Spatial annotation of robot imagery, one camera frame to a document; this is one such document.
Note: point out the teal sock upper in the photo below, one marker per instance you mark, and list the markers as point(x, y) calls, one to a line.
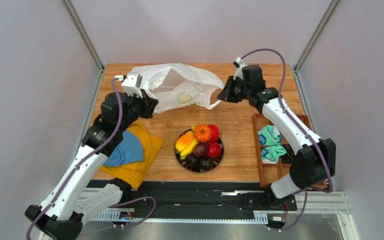
point(269, 135)

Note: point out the dark purple fruit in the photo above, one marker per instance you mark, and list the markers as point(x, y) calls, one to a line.
point(200, 149)

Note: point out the yellow banana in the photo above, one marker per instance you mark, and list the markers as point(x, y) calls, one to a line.
point(188, 150)

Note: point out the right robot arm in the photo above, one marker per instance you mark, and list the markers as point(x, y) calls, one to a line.
point(315, 158)

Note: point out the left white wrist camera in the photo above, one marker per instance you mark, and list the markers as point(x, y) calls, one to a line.
point(131, 84)

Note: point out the dark eggplant left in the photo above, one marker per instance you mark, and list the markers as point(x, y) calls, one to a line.
point(192, 160)

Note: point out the wooden compartment tray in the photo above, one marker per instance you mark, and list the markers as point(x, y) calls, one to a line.
point(267, 172)

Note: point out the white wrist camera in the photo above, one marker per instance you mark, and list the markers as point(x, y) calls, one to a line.
point(239, 64)
point(131, 84)

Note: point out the aluminium frame post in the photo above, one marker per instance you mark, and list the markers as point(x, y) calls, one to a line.
point(319, 30)
point(76, 20)

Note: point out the right aluminium frame post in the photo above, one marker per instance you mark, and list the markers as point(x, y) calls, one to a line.
point(319, 30)

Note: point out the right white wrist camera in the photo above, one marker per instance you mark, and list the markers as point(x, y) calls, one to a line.
point(239, 64)

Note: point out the orange toy pumpkin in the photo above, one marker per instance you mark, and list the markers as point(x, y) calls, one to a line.
point(203, 133)

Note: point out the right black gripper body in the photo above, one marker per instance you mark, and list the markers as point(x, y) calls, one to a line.
point(230, 92)

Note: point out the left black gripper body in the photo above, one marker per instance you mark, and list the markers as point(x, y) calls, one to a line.
point(138, 107)

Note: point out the teal sock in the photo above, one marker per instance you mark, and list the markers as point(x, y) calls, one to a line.
point(269, 135)
point(272, 154)

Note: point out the red apple upper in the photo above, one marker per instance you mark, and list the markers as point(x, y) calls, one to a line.
point(215, 133)

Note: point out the teal sock lower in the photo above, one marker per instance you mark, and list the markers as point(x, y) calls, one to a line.
point(272, 154)

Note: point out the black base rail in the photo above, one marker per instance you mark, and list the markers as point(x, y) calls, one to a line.
point(204, 201)

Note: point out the red apple lower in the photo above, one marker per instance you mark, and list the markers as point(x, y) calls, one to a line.
point(213, 150)

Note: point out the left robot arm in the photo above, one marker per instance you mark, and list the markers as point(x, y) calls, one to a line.
point(115, 143)

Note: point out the blue cloth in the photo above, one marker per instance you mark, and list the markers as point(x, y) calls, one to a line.
point(128, 151)

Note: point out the left aluminium frame post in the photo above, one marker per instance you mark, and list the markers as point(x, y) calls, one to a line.
point(76, 20)

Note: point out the red apple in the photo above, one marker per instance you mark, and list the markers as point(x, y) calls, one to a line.
point(215, 133)
point(213, 150)

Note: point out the white plastic bag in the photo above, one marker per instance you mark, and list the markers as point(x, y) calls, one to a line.
point(177, 85)

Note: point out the yellow cloth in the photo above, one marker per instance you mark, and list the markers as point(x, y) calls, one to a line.
point(134, 173)

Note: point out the yellow orange mango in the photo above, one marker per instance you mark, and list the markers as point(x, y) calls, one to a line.
point(183, 141)

